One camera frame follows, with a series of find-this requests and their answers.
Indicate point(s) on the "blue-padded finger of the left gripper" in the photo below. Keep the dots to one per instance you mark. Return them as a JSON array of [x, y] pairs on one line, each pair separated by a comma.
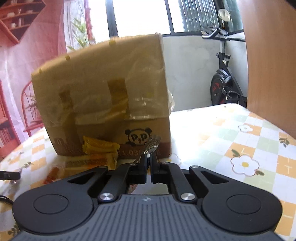
[[5, 175]]

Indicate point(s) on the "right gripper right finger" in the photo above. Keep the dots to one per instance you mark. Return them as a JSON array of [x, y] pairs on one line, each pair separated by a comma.
[[172, 175]]

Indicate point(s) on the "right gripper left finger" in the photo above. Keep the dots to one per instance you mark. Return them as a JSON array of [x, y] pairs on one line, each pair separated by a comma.
[[125, 175]]

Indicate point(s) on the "orange snack bag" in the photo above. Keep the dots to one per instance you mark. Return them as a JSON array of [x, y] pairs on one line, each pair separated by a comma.
[[52, 176]]

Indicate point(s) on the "yellow wafer snack pack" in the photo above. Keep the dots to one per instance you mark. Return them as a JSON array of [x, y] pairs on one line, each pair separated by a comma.
[[96, 153]]

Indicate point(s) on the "checkered floral tablecloth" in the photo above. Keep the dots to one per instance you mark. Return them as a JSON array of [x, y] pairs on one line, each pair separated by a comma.
[[227, 139]]

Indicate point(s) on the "brown cardboard box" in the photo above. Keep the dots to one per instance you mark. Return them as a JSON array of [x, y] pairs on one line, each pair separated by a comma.
[[114, 91]]

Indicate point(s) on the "black exercise bike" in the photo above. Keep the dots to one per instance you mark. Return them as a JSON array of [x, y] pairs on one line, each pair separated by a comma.
[[224, 87]]

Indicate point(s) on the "pink printed backdrop curtain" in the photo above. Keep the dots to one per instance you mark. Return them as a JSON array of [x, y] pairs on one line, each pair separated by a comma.
[[33, 32]]

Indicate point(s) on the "wooden headboard panel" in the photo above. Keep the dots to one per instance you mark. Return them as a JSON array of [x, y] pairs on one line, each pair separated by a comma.
[[269, 28]]

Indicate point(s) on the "window with black frame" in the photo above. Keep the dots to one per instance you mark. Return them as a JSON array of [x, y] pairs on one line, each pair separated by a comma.
[[171, 18]]

